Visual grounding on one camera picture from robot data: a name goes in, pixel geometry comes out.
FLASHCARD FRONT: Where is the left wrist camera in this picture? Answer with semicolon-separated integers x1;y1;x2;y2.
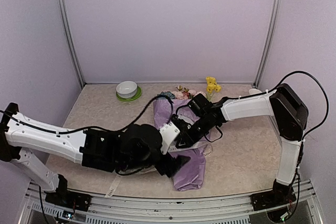
159;122;180;155

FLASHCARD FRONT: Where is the left aluminium frame post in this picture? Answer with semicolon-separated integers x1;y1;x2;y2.
57;0;86;89

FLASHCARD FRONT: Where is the front aluminium rail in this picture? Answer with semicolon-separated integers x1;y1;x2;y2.
18;180;326;223

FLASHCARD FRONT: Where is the cream printed ribbon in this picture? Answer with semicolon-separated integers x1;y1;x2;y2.
103;113;214;198

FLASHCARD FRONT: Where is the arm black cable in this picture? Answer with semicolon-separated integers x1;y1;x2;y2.
272;70;330;141
0;95;174;135

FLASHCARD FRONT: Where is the purple wrapping paper sheet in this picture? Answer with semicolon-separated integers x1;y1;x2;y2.
153;99;211;191

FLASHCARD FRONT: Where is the white blue paper cup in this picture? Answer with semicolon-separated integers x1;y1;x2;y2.
249;88;262;95

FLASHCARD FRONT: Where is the right aluminium frame post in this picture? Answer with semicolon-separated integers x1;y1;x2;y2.
253;0;281;88

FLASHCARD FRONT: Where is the blue hydrangea fake flower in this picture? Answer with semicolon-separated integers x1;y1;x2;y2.
159;91;175;99

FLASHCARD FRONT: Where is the white ceramic bowl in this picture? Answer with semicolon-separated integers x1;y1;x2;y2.
116;81;138;99

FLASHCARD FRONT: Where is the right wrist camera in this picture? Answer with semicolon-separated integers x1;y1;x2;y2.
171;118;192;132

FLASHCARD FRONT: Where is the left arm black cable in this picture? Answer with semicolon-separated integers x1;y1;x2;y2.
0;95;174;135

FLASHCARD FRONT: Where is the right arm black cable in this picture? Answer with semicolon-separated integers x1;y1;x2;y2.
272;70;330;141

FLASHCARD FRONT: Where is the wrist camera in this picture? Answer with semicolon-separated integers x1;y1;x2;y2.
171;118;192;132
159;122;180;155

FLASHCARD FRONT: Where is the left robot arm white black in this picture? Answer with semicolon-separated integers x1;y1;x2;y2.
1;103;189;206

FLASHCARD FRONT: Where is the aluminium frame post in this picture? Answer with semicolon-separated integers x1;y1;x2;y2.
57;0;86;89
253;0;281;88

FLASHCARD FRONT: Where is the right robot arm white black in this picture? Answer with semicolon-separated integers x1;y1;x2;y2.
172;84;308;205

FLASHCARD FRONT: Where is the green plate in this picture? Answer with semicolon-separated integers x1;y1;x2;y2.
116;87;142;102

